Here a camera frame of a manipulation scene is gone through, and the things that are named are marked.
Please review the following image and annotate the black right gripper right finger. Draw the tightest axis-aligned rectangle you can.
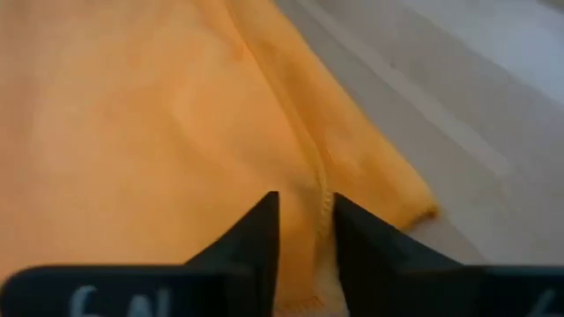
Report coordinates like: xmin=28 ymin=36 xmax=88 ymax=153
xmin=332 ymin=192 xmax=564 ymax=317

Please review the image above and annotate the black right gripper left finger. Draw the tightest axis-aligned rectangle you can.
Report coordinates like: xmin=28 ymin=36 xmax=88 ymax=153
xmin=0 ymin=191 xmax=281 ymax=317

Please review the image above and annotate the orange microfiber towel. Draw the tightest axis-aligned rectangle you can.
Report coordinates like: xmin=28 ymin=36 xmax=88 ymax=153
xmin=0 ymin=0 xmax=440 ymax=317

